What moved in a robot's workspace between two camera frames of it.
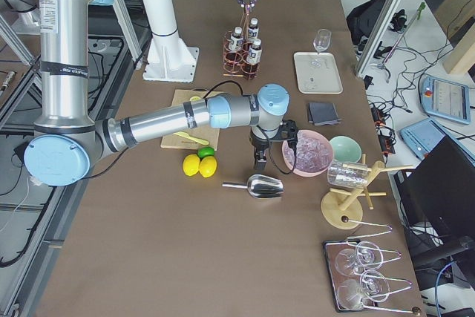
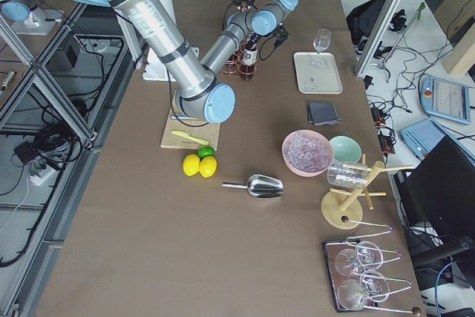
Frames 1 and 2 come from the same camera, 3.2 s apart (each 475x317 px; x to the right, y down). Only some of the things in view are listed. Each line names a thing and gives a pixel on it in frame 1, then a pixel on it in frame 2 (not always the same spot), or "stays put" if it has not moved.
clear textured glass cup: [347, 174] stays put
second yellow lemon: [208, 166] stays put
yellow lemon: [191, 164] stays put
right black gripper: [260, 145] → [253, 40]
